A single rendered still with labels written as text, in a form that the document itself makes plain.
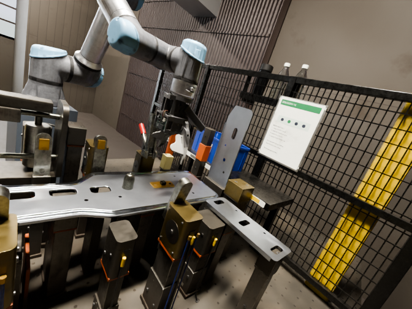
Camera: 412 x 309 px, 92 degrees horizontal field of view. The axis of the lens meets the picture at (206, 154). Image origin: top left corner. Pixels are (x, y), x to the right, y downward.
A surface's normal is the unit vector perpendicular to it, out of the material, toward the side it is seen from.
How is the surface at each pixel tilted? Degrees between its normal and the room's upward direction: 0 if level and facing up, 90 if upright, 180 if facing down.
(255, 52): 90
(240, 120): 90
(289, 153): 90
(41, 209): 0
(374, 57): 90
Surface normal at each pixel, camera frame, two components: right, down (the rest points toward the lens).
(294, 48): -0.61, 0.02
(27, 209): 0.30, -0.92
